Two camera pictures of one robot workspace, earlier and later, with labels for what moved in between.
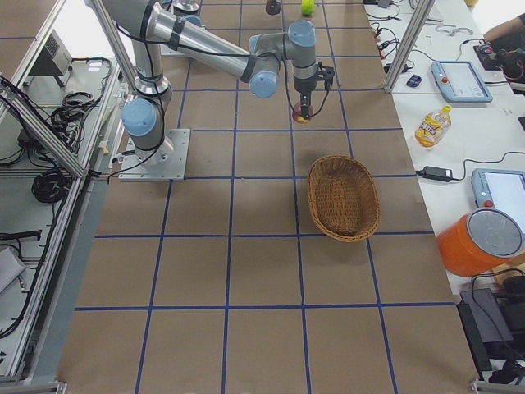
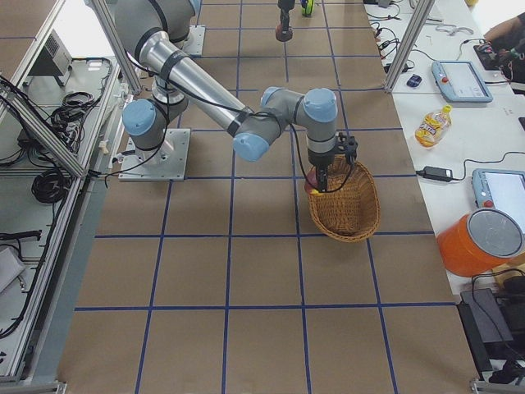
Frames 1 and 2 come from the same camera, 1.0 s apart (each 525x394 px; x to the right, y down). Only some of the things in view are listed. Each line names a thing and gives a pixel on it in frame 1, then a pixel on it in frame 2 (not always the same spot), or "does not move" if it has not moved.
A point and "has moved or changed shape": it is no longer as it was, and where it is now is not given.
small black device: (414, 81) does not move
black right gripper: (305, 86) → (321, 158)
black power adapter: (435, 174) does not move
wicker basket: (344, 198) does not move
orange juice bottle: (433, 127) does not move
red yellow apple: (297, 113) has moved or changed shape
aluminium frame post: (409, 44) does not move
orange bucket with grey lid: (481, 242) does not move
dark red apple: (272, 6) has moved or changed shape
